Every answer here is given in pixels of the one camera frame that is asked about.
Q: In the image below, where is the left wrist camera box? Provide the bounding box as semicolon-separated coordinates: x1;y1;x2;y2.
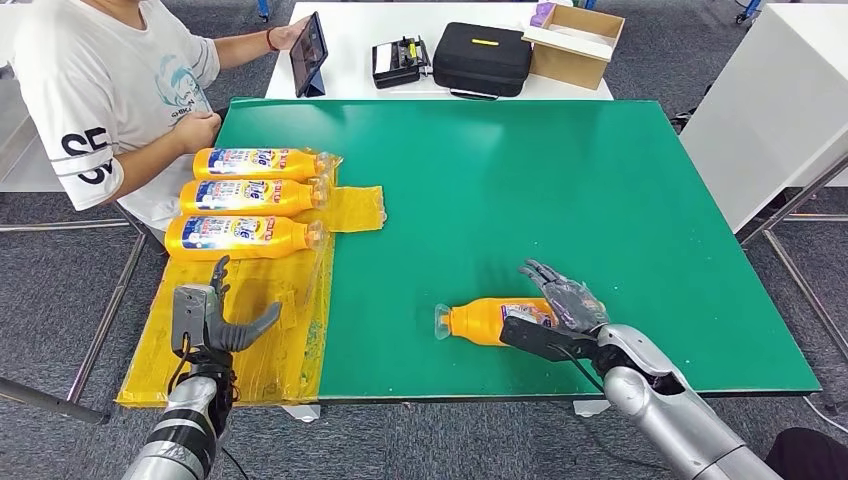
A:
170;284;217;356

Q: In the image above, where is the grey metal table frame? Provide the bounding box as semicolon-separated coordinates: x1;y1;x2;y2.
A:
736;155;848;366

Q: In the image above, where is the grey metal tube frame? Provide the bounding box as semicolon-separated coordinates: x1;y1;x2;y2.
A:
0;205;167;427

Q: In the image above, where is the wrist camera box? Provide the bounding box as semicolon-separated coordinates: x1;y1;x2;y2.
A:
170;284;217;356
498;315;599;364

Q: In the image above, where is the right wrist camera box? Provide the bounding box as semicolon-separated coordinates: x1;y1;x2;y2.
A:
498;315;599;364

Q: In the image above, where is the brown cardboard box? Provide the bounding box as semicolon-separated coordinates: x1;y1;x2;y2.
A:
521;3;627;91

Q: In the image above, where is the person's left hand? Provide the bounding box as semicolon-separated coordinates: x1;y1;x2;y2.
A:
270;16;312;53

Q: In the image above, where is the yellow taped plastic sheet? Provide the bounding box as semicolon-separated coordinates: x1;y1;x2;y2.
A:
115;148;388;407

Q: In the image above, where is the black rounded object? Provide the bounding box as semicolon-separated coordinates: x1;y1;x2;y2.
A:
765;427;848;480

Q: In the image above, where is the white cabinet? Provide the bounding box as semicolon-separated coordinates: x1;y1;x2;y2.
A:
679;1;848;233

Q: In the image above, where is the orange detergent bottle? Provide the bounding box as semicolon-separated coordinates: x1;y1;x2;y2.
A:
192;147;334;183
433;297;559;348
164;215;327;262
178;177;331;219

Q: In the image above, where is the black tablet on stand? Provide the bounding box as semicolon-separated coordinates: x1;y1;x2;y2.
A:
288;11;330;99

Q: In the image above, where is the person's right hand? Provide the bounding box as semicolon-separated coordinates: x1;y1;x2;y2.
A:
172;111;224;155

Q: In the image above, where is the black remote controller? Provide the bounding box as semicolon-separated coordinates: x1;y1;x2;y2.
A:
370;36;433;91

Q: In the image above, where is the person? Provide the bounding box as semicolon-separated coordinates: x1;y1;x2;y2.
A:
13;0;313;231

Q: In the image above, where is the black carrying case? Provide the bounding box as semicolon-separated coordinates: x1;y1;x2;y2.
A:
431;21;534;101

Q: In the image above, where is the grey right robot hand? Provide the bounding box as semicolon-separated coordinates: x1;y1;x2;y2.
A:
518;259;611;336

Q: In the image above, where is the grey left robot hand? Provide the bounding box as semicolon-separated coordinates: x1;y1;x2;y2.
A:
205;256;285;354

